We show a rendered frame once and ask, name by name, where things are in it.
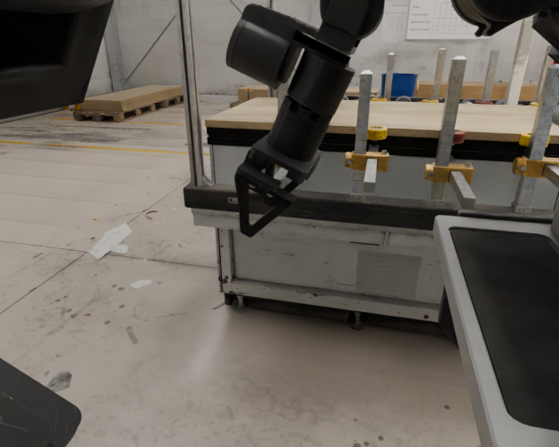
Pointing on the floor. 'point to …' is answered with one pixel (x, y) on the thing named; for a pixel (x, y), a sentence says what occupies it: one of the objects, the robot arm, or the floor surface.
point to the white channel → (520, 61)
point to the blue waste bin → (400, 84)
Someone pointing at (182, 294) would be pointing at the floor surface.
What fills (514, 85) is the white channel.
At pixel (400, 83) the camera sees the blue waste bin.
